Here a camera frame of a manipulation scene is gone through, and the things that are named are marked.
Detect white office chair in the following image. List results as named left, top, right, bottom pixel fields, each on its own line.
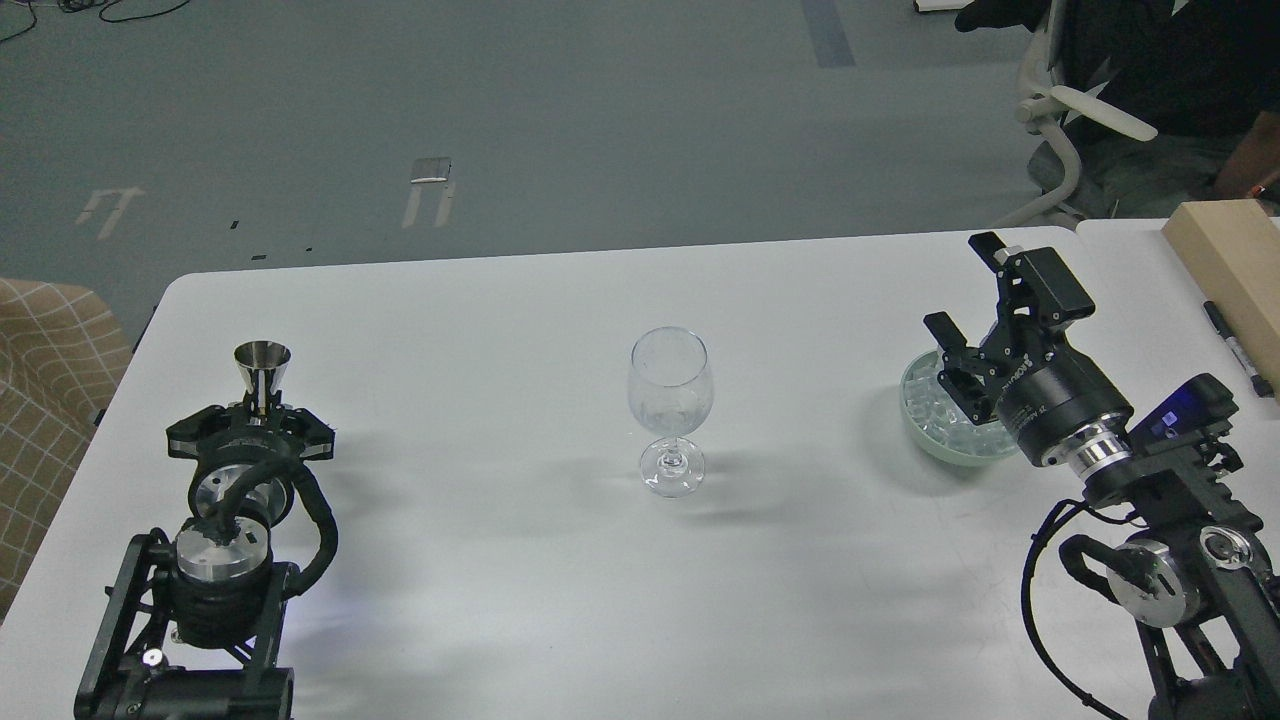
left=993, top=1, right=1158, bottom=229

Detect green bowl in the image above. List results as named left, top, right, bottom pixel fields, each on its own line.
left=899, top=355, right=1020, bottom=468

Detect black marker pen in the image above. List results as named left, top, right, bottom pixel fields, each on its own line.
left=1202, top=300, right=1276, bottom=398

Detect tan checkered chair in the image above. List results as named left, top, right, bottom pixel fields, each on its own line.
left=1, top=278, right=132, bottom=615

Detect steel double jigger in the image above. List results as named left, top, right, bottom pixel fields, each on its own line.
left=233, top=340, right=292, bottom=419

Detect black floor cables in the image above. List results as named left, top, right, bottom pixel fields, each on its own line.
left=0, top=0, right=191, bottom=44

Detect light wooden box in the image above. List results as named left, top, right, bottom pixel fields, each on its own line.
left=1162, top=199, right=1279, bottom=386

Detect clear wine glass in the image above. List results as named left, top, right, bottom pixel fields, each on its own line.
left=627, top=325, right=716, bottom=498

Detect person in dark clothes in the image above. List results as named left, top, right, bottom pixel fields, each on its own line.
left=954, top=0, right=1280, bottom=219

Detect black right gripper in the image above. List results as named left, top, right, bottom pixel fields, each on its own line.
left=923, top=231, right=1134, bottom=468

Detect clear ice cubes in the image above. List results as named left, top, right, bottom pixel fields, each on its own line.
left=902, top=350, right=1016, bottom=455

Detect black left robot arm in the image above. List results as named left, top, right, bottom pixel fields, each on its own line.
left=73, top=400, right=339, bottom=719

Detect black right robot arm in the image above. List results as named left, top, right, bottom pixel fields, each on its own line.
left=924, top=232, right=1279, bottom=719

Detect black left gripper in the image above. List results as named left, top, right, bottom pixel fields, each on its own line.
left=166, top=404, right=337, bottom=528

